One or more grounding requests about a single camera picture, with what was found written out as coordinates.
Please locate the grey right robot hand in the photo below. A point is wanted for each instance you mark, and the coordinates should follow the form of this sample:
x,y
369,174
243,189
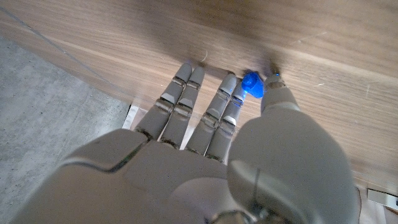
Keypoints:
x,y
186,180

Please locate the blue pen cap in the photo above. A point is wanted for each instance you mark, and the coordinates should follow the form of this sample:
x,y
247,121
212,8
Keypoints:
x,y
253,85

